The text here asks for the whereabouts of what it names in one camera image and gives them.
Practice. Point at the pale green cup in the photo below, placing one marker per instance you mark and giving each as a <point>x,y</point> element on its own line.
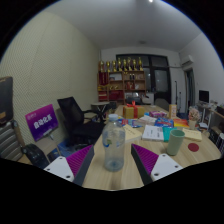
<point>175,143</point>

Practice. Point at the tan upright carton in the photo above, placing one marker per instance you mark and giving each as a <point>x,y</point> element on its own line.
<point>172,111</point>

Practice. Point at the black computer monitor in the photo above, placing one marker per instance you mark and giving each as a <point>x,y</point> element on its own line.
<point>204,96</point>

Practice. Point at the potted pink flowers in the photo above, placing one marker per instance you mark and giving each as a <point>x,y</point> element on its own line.
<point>194,115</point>

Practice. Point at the white wall air conditioner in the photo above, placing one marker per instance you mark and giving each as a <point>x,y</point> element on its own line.
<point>187,61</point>

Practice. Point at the black office chair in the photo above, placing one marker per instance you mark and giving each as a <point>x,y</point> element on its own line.
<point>73,116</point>

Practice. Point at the cream softcover book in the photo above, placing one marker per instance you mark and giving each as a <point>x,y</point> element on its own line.
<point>132,133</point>

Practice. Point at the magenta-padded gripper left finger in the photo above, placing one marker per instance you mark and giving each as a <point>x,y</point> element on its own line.
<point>58,166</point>

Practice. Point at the pink small box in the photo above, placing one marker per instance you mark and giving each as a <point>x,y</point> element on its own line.
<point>157,114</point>

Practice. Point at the black chair back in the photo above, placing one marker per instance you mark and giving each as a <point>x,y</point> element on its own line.
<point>35,156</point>

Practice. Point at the dark flat panel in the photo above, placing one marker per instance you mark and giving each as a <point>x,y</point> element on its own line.
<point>6,96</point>

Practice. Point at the black tripod stand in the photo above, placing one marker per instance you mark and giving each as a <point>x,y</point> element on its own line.
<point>177,91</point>

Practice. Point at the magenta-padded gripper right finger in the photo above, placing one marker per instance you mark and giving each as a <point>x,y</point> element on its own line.
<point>166,165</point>

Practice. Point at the yellow gift box red ribbon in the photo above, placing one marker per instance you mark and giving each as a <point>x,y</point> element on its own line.
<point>130,111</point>

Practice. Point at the blue red flat package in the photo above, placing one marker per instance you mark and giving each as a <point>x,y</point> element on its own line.
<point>135,123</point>

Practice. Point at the white paper stack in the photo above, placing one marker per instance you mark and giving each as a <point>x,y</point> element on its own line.
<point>148,120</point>

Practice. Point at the clear plastic water bottle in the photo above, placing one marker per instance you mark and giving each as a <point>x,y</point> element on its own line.
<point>114,146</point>

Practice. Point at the wooden shelf unit with trophies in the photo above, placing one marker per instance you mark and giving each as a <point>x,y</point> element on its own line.
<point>120,81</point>

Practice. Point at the teal book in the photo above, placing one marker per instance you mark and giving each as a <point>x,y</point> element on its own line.
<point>166,131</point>

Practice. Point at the ceiling light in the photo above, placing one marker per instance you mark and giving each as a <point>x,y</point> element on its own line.
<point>150,1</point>

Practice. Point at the black framed glass door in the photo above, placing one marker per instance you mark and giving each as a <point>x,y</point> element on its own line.
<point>160,80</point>

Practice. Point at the small round side table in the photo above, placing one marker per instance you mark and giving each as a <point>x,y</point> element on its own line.
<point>100,105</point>

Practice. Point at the blue colourful package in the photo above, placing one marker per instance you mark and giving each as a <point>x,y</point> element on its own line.
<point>164,122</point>

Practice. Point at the cluttered wooden desk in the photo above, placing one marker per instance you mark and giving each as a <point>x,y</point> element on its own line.
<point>215,115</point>

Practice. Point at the grey striped chair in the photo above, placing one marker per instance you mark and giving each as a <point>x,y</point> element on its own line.
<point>9,143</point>

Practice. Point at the purple sign board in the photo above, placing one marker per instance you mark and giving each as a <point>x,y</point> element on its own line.
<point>41,122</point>

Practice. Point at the white printed booklet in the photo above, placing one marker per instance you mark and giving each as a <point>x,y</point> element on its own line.
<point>152,132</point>

